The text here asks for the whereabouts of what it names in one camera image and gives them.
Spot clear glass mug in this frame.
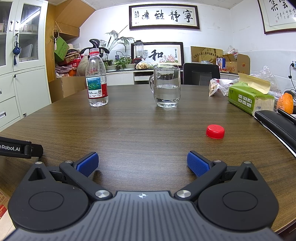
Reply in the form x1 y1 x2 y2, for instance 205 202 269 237
149 67 181 109

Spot black cable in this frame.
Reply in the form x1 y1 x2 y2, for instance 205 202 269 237
288 64 296 93

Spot green tissue pack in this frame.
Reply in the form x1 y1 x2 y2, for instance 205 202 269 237
228 73 275 116

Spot low white sideboard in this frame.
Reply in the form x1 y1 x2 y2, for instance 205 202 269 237
106 69 240 87

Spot green box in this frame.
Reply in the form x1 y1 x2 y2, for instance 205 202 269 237
54 36 70 62

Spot black office chair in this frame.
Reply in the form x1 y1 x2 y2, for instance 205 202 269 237
182 62 221 86

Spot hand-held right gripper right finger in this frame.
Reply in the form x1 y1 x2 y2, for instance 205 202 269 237
174 151 259 201

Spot blender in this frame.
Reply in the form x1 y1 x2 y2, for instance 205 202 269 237
133 40 144 65

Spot crumpled clear plastic bag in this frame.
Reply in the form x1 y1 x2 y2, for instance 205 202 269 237
251 66 284 98

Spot tall leafy plant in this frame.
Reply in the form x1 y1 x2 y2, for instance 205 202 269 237
105 29 135 61

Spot blue hanging ornament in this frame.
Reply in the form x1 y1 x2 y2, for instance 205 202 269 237
12 32 21 65

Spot wooden wall shelf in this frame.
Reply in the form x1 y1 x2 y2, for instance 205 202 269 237
55 21 81 40

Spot orange round object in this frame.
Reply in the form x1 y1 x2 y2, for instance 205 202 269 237
277 92 294 115

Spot gold plaque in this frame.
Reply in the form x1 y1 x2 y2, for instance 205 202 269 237
190 46 224 64

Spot framed lotus painting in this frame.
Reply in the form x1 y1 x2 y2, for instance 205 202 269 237
131 42 185 66

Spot clear bag of popcorn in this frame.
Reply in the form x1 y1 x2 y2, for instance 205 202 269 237
135 58 154 70

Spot white glass-door cabinet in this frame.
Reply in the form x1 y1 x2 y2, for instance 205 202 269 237
0 0 52 133

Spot dreamcatcher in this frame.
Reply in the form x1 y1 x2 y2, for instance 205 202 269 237
52 28 61 50

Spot square framed calligraphy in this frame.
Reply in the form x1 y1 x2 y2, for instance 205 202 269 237
257 0 296 35

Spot large cardboard box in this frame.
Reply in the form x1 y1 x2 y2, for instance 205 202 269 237
48 76 88 104

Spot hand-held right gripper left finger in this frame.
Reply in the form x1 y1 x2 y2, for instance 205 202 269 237
27 151 113 202

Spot potted green plant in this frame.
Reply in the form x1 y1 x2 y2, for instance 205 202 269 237
116 55 136 70
103 57 117 71

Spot small blue box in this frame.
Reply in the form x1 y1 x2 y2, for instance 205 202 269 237
216 57 227 71

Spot long framed calligraphy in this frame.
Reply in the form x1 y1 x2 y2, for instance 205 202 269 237
129 4 201 30

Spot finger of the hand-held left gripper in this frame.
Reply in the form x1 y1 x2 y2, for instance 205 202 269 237
31 143 44 159

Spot red printed paper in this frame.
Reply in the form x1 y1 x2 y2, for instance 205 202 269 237
0 188 16 232

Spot plastic bag with red print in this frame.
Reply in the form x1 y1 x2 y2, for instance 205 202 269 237
225 45 239 56

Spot open cardboard box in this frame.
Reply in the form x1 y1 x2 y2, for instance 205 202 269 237
221 53 251 75

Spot white plastic snack bag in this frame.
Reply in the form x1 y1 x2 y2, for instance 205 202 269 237
208 78 240 97

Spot black flat object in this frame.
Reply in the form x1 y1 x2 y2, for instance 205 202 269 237
253 108 296 159

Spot clear plastic water bottle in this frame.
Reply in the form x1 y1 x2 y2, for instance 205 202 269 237
85 54 109 108

